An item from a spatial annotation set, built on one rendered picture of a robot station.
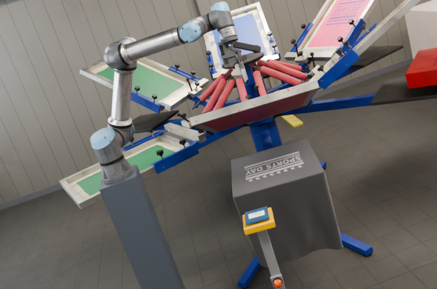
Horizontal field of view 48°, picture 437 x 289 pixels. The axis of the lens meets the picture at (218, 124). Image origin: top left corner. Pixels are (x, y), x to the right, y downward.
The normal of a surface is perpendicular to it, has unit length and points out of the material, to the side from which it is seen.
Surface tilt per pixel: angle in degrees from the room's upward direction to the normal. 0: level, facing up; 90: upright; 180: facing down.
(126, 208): 90
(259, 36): 32
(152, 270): 90
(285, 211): 91
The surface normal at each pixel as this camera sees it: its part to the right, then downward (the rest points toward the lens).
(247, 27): -0.26, -0.61
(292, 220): -0.04, 0.36
